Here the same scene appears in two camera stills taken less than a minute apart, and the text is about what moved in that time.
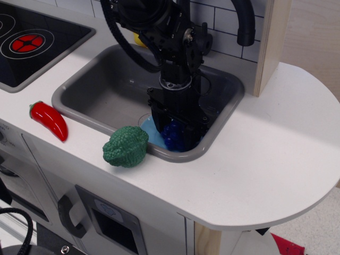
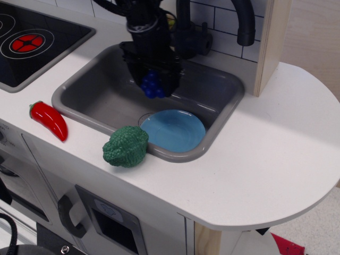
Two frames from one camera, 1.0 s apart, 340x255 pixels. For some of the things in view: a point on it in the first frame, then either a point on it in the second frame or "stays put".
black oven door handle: (64, 205) stays put
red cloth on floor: (286, 248) stays put
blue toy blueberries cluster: (173, 134) to (152, 85)
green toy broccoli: (127, 147) stays put
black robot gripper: (178, 96) to (151, 48)
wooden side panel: (272, 42) stays put
